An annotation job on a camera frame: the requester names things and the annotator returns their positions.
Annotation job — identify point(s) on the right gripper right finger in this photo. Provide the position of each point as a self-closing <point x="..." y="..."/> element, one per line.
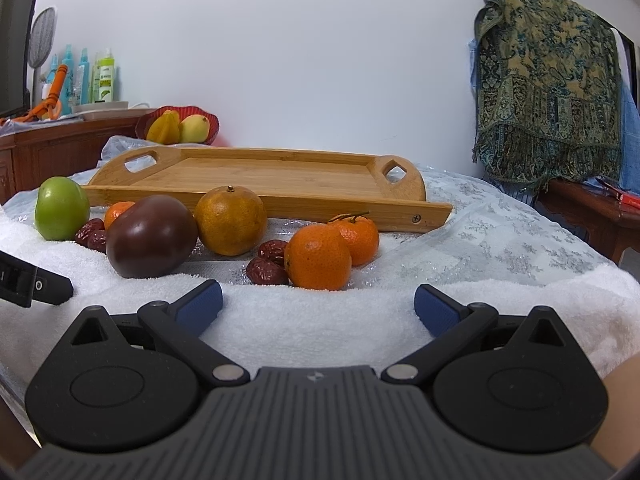
<point x="453" y="327"/>

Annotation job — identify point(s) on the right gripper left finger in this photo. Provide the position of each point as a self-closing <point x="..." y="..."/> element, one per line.
<point x="177" y="328"/>

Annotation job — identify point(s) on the green apple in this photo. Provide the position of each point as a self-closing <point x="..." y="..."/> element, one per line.
<point x="62" y="208"/>

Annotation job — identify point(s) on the dark purple plum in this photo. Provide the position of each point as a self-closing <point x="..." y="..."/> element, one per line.
<point x="151" y="238"/>

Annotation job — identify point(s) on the small mandarin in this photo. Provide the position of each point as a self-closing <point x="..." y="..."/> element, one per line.
<point x="114" y="212"/>

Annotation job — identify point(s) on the brownish large orange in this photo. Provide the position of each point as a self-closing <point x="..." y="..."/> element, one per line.
<point x="231" y="220"/>

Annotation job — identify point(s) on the mandarin with stem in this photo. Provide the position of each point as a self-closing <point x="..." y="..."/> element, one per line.
<point x="360" y="234"/>

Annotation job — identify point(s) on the mandarin orange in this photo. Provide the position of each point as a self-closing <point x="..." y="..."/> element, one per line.
<point x="317" y="257"/>

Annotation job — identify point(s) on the person's right hand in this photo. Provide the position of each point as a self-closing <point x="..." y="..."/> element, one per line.
<point x="617" y="441"/>

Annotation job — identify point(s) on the wooden sideboard cabinet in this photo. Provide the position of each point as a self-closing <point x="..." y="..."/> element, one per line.
<point x="32" y="156"/>

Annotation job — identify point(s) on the dark wooden side table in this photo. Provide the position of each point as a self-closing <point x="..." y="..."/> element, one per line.
<point x="596" y="216"/>

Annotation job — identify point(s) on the blue spray bottle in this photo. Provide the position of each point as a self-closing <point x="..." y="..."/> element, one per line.
<point x="82" y="79"/>
<point x="67" y="87"/>

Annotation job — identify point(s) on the white plastic tray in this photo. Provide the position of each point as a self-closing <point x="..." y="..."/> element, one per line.
<point x="99" y="107"/>

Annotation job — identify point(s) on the wooden serving tray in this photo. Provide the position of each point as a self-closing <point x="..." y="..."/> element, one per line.
<point x="305" y="185"/>

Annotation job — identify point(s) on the yellow starfruit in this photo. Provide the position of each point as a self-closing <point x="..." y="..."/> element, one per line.
<point x="165" y="129"/>

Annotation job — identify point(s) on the yellow mango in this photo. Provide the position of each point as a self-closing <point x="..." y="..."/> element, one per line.
<point x="194" y="129"/>

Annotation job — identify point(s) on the red fruit bowl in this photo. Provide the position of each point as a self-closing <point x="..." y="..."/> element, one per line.
<point x="145" y="122"/>

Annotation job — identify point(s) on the red packet on side table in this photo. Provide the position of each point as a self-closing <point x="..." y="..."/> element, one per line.
<point x="623" y="197"/>

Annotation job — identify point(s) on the green spray bottle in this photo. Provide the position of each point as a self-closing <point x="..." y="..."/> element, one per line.
<point x="106" y="77"/>

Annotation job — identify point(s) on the green patterned shawl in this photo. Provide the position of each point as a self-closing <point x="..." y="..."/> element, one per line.
<point x="547" y="93"/>

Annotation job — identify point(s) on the television screen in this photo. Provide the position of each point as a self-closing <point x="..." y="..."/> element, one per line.
<point x="16" y="21"/>

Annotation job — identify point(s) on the orange handled tool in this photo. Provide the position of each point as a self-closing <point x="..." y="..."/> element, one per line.
<point x="50" y="107"/>

